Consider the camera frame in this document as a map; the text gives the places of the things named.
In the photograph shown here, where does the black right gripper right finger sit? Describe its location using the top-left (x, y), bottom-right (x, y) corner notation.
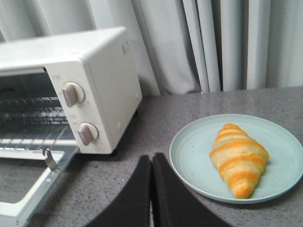
top-left (151, 153), bottom-right (230, 227)

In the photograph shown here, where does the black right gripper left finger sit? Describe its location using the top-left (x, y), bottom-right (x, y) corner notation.
top-left (86, 155), bottom-right (152, 227)

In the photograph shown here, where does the golden striped croissant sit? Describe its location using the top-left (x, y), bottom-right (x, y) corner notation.
top-left (209, 123), bottom-right (269, 199)

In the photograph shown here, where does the silver glass oven door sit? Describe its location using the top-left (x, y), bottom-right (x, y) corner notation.
top-left (0, 144), bottom-right (79, 227)

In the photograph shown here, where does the lower grey oven knob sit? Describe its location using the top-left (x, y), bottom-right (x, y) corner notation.
top-left (77, 122), bottom-right (99, 146)

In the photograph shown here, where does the grey oven knob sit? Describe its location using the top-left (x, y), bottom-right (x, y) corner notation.
top-left (62, 82), bottom-right (85, 107)
top-left (77, 122), bottom-right (99, 146)

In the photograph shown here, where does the upper grey oven knob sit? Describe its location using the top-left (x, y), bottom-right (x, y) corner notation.
top-left (62, 82), bottom-right (85, 107)

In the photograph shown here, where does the white Toshiba toaster oven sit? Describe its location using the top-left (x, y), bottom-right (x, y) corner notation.
top-left (0, 27), bottom-right (142, 154)

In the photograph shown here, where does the light green plate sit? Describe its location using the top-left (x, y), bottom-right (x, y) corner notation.
top-left (169, 114), bottom-right (303, 204)

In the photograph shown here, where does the grey curtain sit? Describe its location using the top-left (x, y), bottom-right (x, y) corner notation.
top-left (0, 0), bottom-right (303, 95)

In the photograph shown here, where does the metal wire oven rack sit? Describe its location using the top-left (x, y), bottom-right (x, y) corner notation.
top-left (0, 97), bottom-right (77, 148)

